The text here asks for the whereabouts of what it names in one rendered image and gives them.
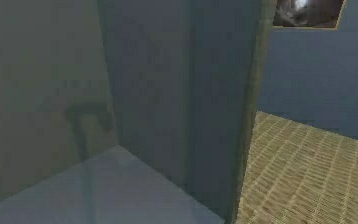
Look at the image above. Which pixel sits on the framed dark wall picture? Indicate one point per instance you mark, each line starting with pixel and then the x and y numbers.
pixel 308 14

